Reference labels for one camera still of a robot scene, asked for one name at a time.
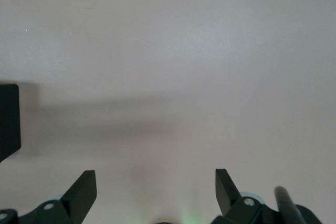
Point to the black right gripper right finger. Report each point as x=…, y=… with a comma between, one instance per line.
x=236, y=211

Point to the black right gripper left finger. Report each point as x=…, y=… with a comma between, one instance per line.
x=71, y=205

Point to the black plastic box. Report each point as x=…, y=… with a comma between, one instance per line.
x=9, y=121

